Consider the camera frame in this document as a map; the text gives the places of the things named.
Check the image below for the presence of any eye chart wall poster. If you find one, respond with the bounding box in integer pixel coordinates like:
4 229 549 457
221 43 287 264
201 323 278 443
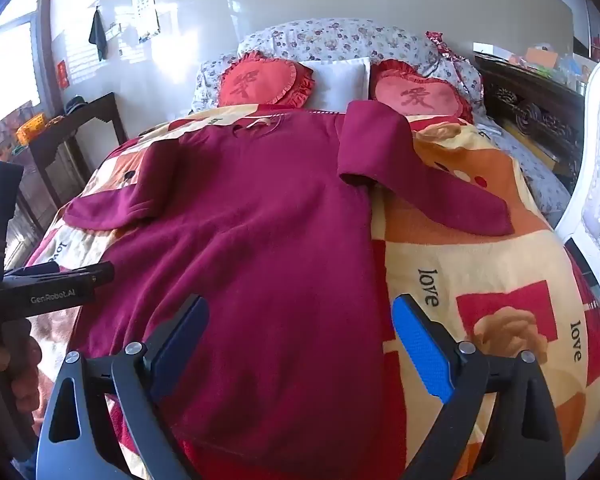
132 0 162 44

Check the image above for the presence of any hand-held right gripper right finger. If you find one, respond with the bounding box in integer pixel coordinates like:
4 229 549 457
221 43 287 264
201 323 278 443
391 294 567 480

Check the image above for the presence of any window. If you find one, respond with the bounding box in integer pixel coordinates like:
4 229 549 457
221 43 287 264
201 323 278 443
0 0 43 128

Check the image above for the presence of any dark hanging cloth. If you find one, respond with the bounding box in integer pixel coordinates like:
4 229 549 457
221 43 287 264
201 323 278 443
89 7 109 62

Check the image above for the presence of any maroon knit sweater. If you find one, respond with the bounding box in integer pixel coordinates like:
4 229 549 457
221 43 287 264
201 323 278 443
62 101 517 461

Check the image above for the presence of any red patterned wrapped bundle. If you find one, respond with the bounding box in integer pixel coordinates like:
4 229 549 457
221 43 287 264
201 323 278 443
425 30 468 63

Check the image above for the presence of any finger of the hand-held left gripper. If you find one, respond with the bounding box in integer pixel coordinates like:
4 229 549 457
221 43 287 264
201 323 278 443
27 261 116 287

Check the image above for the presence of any white pillow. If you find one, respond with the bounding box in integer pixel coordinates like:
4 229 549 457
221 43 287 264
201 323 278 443
298 57 372 112

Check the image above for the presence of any dark wooden side table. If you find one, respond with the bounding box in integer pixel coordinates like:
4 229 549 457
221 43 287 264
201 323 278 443
27 92 130 196

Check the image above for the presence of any person's left hand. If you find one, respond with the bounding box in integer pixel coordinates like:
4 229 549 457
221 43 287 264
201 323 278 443
0 319 43 413

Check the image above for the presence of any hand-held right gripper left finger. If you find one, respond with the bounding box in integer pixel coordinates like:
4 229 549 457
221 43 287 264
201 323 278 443
36 294 211 480

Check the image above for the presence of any dark carved wooden cabinet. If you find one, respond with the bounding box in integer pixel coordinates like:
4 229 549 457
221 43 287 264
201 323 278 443
474 52 588 196

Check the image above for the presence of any red heart pillow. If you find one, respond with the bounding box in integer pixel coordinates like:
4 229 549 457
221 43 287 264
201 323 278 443
370 59 476 123
217 51 315 110

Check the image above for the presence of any orange red printed blanket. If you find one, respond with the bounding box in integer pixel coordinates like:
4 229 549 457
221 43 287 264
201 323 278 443
27 104 600 480

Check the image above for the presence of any white ornate chair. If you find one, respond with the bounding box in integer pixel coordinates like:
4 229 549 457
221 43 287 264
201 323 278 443
555 52 600 311

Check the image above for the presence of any orange plastic basket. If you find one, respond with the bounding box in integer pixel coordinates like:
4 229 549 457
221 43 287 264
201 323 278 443
16 114 48 145

